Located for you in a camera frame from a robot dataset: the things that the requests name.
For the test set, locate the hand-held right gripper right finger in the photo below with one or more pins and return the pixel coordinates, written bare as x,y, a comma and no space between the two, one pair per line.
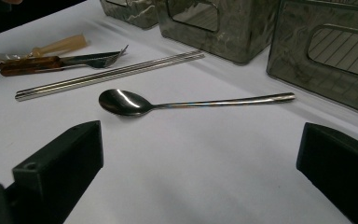
341,174

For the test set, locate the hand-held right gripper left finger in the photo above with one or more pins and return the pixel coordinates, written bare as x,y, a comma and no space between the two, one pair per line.
59,168

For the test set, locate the long metal spoon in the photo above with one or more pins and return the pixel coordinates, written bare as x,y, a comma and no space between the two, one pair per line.
124,102

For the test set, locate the translucent grey plastic bin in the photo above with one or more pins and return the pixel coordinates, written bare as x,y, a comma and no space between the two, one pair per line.
236,40
292,62
133,15

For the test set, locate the metal chopstick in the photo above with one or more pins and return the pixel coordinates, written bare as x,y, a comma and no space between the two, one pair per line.
105,79
105,72

